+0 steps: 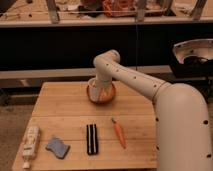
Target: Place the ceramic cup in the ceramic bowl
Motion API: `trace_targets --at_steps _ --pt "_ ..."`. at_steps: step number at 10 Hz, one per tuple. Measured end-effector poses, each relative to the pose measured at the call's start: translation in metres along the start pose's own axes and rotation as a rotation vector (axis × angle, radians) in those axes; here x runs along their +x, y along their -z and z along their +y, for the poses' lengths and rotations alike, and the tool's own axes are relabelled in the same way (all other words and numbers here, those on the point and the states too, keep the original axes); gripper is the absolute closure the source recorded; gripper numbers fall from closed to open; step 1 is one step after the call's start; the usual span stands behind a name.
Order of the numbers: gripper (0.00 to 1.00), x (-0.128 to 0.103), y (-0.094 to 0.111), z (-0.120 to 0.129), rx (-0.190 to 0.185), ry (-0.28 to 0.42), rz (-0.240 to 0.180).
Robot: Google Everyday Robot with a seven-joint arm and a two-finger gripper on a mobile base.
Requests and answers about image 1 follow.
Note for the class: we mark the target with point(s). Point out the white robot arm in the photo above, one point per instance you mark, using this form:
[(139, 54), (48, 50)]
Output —
[(183, 134)]

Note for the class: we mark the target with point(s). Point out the brown ceramic bowl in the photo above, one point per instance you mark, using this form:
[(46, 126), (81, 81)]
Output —
[(100, 95)]

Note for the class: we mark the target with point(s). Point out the orange toy carrot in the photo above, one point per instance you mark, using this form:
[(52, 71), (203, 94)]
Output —
[(119, 133)]

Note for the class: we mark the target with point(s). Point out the orange object on shelf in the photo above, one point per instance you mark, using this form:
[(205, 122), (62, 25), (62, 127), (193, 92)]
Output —
[(118, 8)]

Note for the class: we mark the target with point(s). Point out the blue sponge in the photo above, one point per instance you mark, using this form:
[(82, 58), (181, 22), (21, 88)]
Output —
[(57, 147)]

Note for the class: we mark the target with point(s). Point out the white tube bottle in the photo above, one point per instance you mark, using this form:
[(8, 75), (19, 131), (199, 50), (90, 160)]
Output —
[(30, 146)]

